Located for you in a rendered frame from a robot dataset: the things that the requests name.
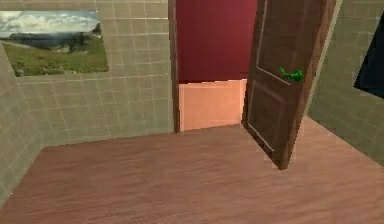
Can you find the landscape picture on wall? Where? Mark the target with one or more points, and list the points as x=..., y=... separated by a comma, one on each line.
x=56, y=46

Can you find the dark blue wall picture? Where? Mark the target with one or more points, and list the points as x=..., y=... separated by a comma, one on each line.
x=373, y=63

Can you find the brown wooden room door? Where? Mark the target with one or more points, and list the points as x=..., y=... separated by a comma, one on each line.
x=273, y=110

